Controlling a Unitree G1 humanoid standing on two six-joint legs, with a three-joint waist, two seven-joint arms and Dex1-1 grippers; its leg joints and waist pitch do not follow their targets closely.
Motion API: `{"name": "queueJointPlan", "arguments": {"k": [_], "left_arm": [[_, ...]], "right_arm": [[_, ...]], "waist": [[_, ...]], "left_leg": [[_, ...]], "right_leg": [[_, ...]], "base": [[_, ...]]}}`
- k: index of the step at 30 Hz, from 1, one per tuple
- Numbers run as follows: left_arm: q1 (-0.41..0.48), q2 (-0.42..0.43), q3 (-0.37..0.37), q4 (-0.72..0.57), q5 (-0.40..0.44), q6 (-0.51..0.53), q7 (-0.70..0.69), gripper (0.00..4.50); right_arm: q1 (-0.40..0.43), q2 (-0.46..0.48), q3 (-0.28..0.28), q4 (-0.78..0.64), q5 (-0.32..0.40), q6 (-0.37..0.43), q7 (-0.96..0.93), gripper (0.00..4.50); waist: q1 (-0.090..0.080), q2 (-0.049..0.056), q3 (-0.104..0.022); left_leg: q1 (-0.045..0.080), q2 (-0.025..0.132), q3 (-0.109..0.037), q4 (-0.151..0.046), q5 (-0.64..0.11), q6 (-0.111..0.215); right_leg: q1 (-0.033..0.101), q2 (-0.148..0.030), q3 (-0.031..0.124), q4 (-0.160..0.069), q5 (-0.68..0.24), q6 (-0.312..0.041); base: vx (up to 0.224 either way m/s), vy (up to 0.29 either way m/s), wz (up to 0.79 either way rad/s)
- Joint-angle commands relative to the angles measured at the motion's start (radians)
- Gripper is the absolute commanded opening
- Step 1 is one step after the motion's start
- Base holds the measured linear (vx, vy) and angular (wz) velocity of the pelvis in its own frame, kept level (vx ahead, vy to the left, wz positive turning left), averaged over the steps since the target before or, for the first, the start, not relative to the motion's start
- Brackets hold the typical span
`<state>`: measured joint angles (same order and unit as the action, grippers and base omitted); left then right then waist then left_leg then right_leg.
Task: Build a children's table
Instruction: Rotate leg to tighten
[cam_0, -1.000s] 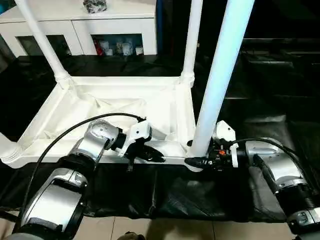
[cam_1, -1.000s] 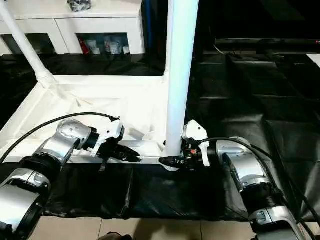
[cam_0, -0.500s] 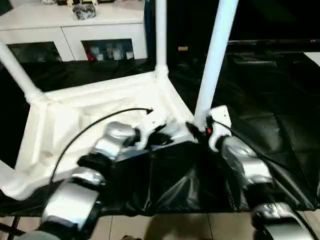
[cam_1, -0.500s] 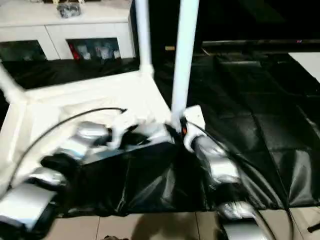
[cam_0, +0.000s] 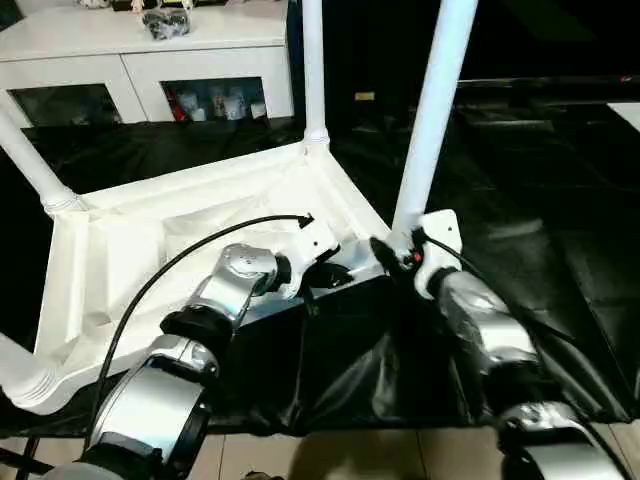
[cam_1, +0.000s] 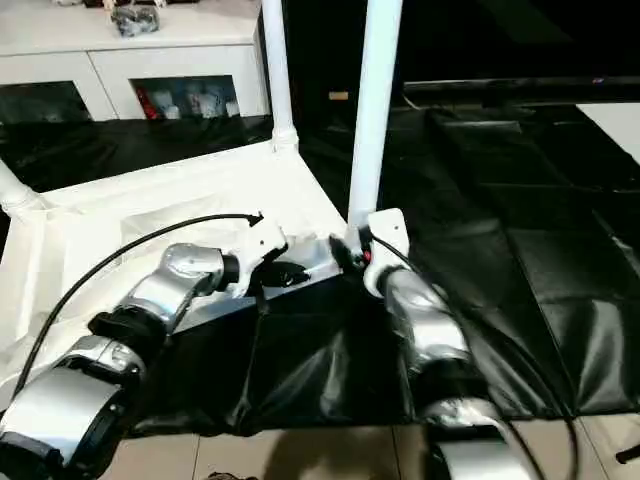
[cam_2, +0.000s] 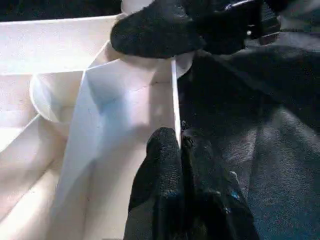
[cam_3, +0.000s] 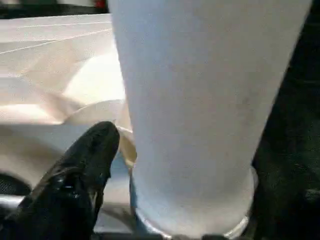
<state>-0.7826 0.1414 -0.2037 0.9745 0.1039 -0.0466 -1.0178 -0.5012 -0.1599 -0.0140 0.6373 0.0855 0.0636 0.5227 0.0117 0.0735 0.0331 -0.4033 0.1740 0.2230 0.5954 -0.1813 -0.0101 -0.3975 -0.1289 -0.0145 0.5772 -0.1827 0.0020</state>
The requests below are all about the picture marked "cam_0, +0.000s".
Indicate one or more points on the black work mat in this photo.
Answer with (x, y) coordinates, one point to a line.
(540, 200)

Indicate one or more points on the small dark grey object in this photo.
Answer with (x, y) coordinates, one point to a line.
(167, 23)

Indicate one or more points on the black flat screen panel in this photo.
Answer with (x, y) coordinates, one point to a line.
(550, 84)

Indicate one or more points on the small yellow tag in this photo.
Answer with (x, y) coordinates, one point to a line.
(365, 96)

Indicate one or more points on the blue vertical panel edge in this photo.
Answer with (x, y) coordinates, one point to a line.
(294, 55)

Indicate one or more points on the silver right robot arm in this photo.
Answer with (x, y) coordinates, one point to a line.
(490, 335)

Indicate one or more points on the black metal floor frame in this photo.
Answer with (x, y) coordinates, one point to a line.
(20, 458)

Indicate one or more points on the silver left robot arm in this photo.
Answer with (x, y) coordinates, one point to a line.
(230, 290)

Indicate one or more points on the grey left robot leg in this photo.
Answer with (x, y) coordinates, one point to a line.
(262, 475)

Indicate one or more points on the white glass-door cabinet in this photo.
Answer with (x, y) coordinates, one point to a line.
(80, 55)

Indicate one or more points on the white flat board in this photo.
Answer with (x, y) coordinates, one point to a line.
(628, 114)

